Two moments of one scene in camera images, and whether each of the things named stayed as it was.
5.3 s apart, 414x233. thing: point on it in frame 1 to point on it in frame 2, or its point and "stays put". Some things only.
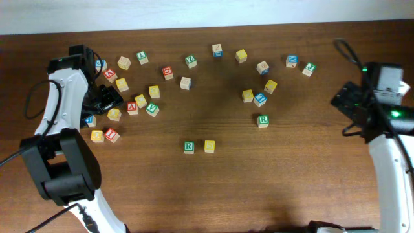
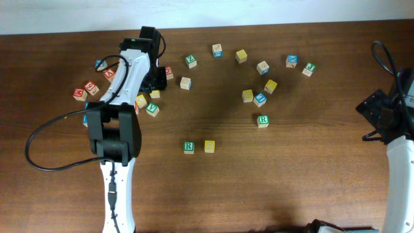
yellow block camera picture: x=209 y=146 stays put
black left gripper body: x=104 y=100 to x=156 y=80
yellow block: x=154 y=91 stays put
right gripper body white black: x=347 y=98 to x=372 y=103
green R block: x=189 y=147 stays put
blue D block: x=263 y=68 stays put
